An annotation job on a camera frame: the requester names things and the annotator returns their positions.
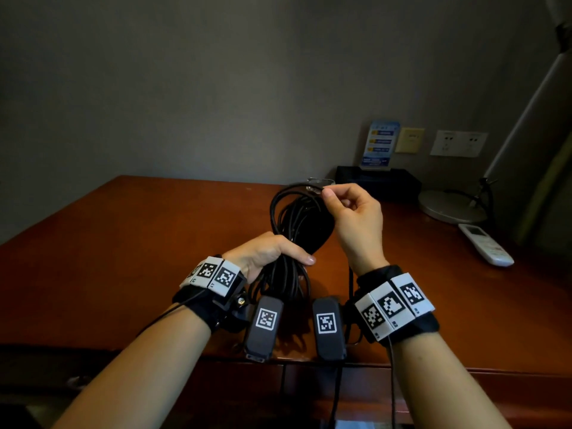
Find person's right hand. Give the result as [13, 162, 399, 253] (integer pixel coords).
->
[322, 183, 390, 277]

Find person's left hand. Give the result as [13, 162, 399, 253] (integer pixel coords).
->
[221, 232, 317, 285]

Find person's right forearm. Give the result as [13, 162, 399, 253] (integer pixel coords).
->
[392, 331, 512, 429]

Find person's left forearm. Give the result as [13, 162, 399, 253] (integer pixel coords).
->
[51, 304, 212, 429]

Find black box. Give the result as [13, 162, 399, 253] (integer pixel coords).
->
[335, 166, 422, 203]

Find blue info sign card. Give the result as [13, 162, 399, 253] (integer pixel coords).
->
[360, 120, 401, 170]

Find black wristband with marker tags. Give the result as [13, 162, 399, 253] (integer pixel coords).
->
[352, 265, 441, 349]
[172, 256, 249, 334]

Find white desk lamp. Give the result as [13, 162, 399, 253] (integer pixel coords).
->
[418, 0, 572, 225]

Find white remote control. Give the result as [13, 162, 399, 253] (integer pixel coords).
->
[458, 223, 515, 268]

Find olive curtain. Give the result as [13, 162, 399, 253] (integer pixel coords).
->
[514, 129, 572, 259]

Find yellow wall switch plate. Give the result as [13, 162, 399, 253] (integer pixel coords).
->
[395, 128, 426, 154]

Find white wall socket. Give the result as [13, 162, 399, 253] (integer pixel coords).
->
[429, 130, 489, 158]

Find thin black camera cable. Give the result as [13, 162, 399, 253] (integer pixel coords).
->
[386, 336, 399, 429]
[135, 288, 211, 338]

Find black lamp cable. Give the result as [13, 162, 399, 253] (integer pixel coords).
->
[468, 177, 498, 229]

